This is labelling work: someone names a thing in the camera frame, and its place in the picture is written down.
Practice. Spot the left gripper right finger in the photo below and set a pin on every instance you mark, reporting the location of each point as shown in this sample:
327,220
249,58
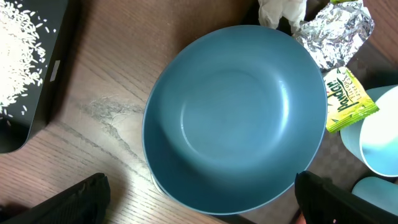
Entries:
321,201

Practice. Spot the crumpled aluminium foil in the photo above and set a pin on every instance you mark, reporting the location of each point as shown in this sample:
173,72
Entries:
336,33

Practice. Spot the pile of white rice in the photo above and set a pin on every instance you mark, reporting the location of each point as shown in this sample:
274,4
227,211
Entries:
23,56

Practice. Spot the light blue cup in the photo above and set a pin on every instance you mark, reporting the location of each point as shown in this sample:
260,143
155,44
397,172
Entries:
378,192

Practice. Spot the dark blue bowl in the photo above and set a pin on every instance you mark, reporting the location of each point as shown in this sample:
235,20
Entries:
233,118

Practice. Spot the yellow green snack wrapper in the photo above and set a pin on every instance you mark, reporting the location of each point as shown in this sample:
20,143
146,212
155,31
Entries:
347,100

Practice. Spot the crumpled white tissue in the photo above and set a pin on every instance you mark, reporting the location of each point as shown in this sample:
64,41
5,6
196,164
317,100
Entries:
271,11

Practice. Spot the black tray bin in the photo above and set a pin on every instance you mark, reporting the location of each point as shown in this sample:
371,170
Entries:
31,114

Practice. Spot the light blue bowl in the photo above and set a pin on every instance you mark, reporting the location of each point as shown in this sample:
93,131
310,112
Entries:
373,140

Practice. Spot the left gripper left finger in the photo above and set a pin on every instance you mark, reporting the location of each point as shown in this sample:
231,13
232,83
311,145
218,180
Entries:
84,202

